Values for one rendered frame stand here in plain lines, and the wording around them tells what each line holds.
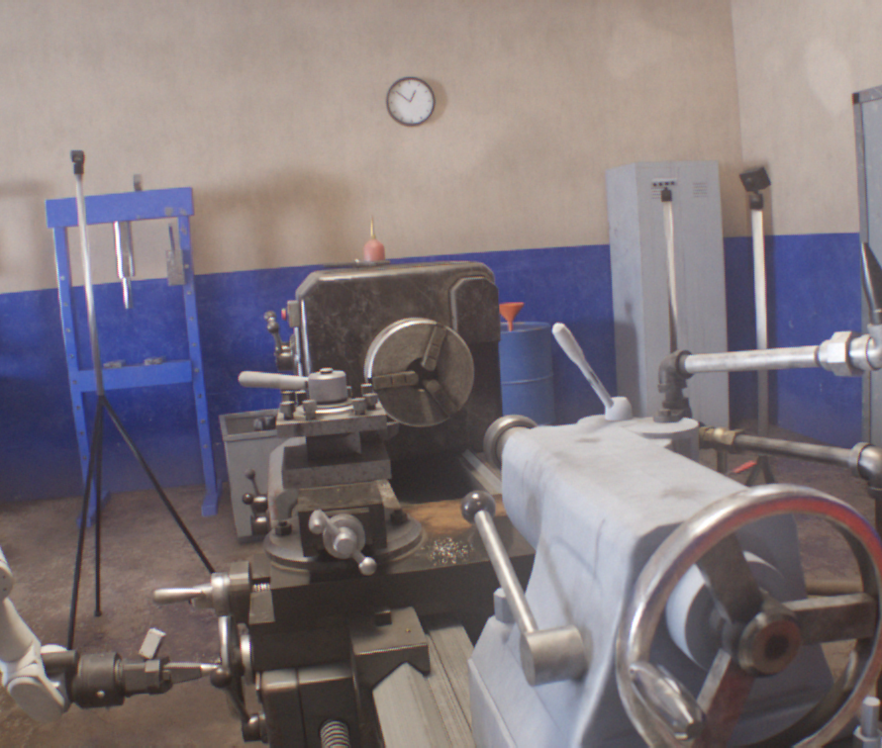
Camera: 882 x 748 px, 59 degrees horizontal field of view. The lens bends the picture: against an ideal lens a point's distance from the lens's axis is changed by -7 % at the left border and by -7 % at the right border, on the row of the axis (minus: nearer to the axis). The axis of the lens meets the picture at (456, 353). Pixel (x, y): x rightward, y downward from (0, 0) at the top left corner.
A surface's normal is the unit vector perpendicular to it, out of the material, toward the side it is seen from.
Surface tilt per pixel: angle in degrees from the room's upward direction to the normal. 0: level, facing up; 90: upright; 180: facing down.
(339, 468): 90
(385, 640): 0
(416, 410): 90
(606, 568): 82
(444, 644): 0
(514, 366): 90
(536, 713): 62
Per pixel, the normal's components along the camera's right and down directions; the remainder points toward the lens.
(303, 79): 0.21, 0.11
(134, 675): 0.16, -0.27
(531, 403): 0.43, 0.08
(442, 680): -0.07, -0.99
